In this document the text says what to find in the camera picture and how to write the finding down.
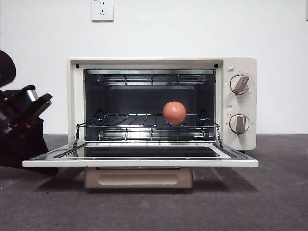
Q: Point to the taupe timer knob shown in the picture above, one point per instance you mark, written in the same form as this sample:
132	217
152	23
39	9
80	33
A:
239	124

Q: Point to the cream Toshiba toaster oven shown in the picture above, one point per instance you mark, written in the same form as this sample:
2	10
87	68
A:
251	142

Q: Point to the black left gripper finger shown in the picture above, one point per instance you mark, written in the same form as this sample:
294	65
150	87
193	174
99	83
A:
14	149

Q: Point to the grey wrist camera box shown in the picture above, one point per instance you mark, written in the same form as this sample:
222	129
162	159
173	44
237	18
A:
31	94

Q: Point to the taupe temperature knob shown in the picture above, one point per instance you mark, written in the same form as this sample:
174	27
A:
239	84

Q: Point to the glass oven door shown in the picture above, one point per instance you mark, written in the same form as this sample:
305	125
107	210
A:
144	163

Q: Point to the white wall socket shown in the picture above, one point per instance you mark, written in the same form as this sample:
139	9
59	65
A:
102	14

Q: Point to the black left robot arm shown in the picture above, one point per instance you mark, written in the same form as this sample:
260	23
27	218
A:
6	67

